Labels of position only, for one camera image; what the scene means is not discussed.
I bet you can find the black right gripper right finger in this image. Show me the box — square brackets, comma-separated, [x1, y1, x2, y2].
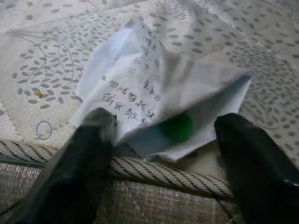
[214, 112, 299, 224]

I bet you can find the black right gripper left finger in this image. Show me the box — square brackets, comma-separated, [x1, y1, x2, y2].
[0, 107, 119, 224]

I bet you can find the white handwritten paper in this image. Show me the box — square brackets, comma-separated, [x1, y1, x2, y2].
[69, 22, 254, 163]

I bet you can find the grey leaf print mattress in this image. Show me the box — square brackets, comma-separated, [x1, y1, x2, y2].
[0, 0, 299, 224]

